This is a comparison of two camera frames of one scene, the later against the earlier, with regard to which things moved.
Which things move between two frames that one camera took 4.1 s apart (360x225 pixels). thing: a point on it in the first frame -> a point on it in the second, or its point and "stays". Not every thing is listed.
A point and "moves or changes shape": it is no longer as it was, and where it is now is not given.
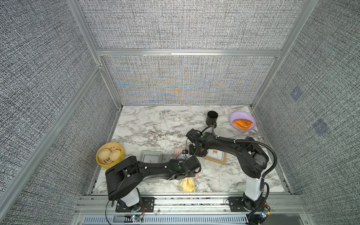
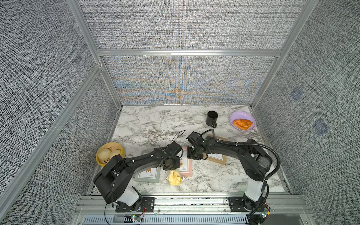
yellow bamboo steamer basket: x=110 y=154 stays
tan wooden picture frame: x=216 y=156 stays
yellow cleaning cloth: x=188 y=183 moves or changes shape
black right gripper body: x=194 y=151 stays
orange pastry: x=242 y=124 stays
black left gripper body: x=188 y=175 -> x=175 y=164
